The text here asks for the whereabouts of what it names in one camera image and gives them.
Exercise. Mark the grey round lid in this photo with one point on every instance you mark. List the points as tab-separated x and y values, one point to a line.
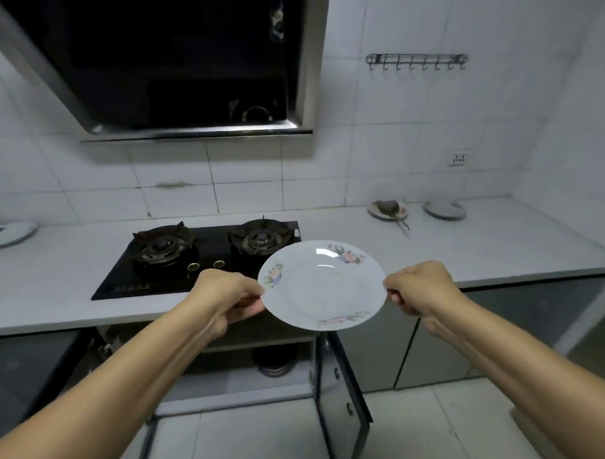
444	209

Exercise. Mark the person's left hand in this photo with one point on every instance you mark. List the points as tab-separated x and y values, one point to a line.
220	296

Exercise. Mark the white round appliance lid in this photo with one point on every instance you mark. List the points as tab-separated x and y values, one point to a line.
8	233

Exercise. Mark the person's left forearm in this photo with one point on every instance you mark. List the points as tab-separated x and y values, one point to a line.
98	392

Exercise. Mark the black gas stove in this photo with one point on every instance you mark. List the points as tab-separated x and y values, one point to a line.
194	258

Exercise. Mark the white wall socket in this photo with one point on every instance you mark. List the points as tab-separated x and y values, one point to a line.
458	158

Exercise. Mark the person's right forearm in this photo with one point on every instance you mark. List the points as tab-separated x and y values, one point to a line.
525	372

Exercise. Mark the person's left thumb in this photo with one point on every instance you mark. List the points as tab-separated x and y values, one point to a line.
247	284

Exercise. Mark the metal wall hook rack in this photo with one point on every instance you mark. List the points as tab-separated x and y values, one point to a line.
416	61

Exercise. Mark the white floral plate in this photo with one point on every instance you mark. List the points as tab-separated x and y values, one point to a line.
323	284

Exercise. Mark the person's right thumb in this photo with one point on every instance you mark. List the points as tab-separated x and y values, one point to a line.
397	278

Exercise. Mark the black range hood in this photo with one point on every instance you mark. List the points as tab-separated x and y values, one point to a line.
168	63

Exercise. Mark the dark open cabinet door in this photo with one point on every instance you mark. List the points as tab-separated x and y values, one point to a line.
38	375

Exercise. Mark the small plate with brown object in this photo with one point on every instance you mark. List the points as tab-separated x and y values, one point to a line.
388	210

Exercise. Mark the metal pot in cabinet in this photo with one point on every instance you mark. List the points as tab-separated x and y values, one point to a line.
273	361

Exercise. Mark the person's right hand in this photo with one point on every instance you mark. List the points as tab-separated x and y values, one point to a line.
426	288

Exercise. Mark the grey cabinet door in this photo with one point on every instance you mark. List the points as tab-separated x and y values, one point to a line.
435	346

